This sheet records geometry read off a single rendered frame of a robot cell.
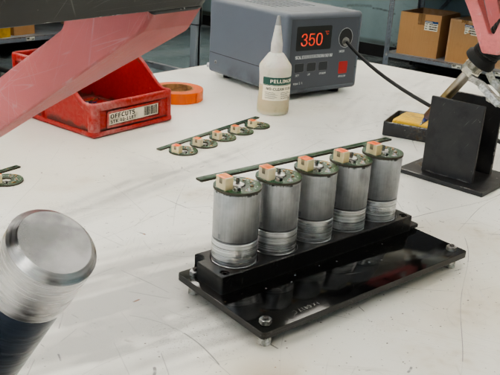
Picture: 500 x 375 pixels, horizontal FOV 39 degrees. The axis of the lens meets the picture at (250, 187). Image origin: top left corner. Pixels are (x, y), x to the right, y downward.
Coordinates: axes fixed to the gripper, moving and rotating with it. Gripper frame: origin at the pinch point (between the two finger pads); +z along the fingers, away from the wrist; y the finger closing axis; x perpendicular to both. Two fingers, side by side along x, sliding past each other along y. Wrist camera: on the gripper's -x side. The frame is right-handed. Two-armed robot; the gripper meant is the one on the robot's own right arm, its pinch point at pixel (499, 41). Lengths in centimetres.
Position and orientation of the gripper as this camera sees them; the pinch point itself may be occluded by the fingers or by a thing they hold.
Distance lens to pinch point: 57.8
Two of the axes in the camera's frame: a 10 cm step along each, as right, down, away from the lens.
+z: -0.2, 9.4, 3.3
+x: 7.4, 2.4, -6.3
